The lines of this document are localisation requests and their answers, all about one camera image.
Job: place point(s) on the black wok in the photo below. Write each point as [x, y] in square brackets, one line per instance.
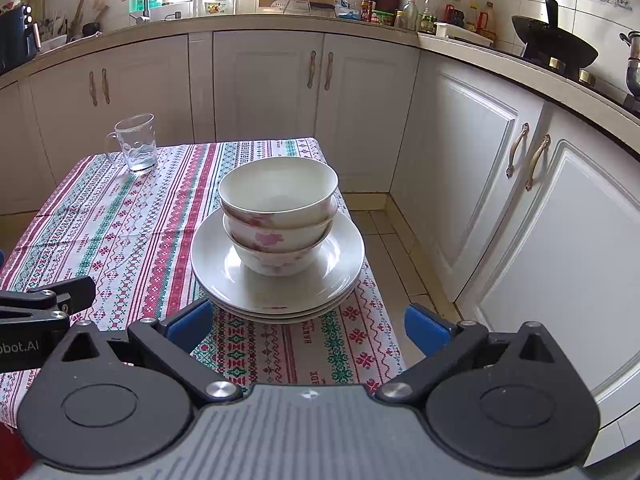
[555, 42]

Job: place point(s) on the gas stove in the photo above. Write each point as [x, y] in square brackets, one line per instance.
[600, 85]

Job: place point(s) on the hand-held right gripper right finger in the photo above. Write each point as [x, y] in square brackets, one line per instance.
[425, 330]

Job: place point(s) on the white floral bowl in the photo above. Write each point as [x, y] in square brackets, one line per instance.
[270, 237]
[280, 262]
[280, 185]

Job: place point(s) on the orange sauce bottle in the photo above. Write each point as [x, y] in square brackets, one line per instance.
[486, 20]

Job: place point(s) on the red cardboard box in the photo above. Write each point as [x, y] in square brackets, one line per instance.
[5, 450]

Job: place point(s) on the red bottle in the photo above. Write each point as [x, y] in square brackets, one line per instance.
[451, 14]

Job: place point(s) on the beige kitchen countertop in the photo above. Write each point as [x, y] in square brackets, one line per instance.
[250, 24]

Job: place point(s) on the green package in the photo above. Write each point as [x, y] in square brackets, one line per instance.
[384, 18]

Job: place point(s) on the dark sauce bottle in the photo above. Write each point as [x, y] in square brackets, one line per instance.
[368, 7]

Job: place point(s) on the glass jar with printed label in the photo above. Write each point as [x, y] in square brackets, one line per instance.
[218, 5]

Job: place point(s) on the white dish rack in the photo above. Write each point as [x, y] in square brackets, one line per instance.
[52, 42]

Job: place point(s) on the black ladle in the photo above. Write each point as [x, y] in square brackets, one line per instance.
[91, 29]

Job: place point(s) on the clear glass bottle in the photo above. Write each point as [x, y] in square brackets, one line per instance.
[410, 15]

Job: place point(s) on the white plate with fruit print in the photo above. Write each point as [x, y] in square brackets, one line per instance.
[210, 260]
[285, 321]
[280, 314]

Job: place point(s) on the dark blue air fryer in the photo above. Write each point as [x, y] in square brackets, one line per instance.
[17, 35]

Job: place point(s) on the steel pot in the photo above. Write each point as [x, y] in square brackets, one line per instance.
[634, 70]

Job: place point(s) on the patterned red green tablecloth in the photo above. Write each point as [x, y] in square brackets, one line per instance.
[125, 220]

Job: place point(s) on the clear glass mug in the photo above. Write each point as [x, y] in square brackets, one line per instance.
[137, 145]

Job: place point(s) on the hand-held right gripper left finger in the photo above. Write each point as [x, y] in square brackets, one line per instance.
[190, 325]

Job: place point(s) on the blue plastic bag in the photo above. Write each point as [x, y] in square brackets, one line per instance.
[346, 10]

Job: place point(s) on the green label oil bottle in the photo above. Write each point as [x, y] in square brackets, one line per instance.
[428, 17]

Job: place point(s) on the white kitchen cabinets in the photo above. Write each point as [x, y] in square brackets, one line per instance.
[265, 85]

